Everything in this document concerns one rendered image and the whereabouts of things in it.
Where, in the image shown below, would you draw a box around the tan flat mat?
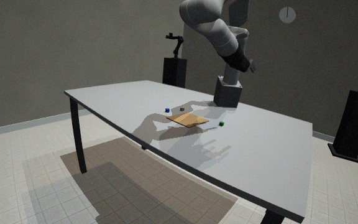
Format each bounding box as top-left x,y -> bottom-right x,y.
166,112 -> 209,128

